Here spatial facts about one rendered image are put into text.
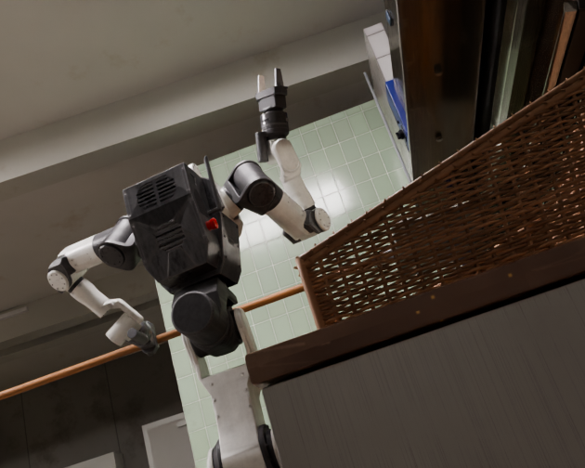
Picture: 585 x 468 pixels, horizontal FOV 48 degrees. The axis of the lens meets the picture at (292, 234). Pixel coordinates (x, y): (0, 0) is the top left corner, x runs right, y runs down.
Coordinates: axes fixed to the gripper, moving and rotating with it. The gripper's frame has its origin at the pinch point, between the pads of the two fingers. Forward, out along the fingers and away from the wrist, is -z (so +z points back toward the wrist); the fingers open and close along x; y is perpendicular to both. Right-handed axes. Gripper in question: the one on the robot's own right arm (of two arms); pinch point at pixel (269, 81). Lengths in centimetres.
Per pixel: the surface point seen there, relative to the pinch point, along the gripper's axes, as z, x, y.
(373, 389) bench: 72, -113, -103
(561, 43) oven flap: 33, -113, -52
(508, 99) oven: 30, -85, -12
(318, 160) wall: -1, 112, 145
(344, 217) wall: 36, 95, 141
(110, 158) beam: -21, 220, 68
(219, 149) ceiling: -35, 235, 170
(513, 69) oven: 26, -91, -21
